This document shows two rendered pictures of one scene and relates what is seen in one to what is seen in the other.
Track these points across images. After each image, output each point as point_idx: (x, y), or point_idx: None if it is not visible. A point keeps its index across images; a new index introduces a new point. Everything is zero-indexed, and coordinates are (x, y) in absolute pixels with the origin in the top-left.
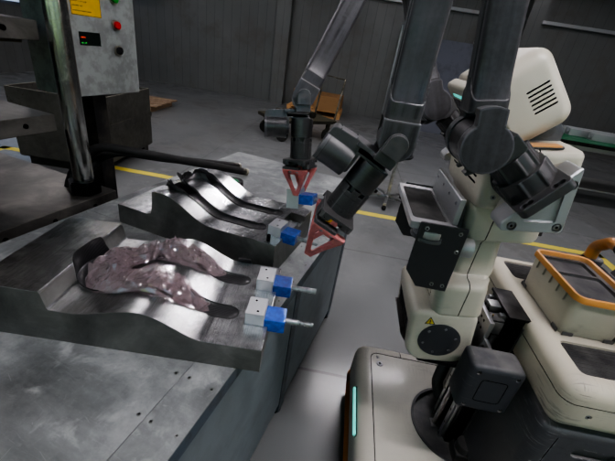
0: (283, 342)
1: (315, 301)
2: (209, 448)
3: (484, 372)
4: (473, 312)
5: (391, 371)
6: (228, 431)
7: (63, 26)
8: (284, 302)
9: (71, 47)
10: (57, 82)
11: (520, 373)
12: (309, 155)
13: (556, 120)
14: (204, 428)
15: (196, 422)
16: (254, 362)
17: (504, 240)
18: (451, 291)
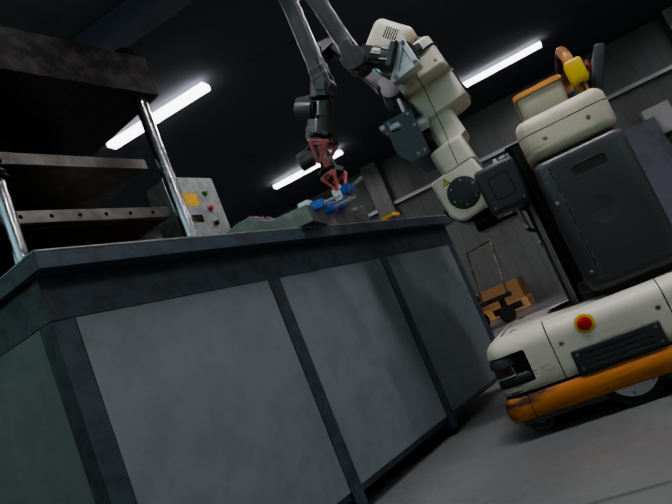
0: (394, 314)
1: (442, 316)
2: (323, 322)
3: (482, 173)
4: (464, 155)
5: (533, 314)
6: (345, 334)
7: (181, 200)
8: (339, 224)
9: (187, 210)
10: (184, 234)
11: (506, 157)
12: (333, 163)
13: (406, 35)
14: (307, 292)
15: (276, 229)
16: (307, 214)
17: (445, 104)
18: (438, 152)
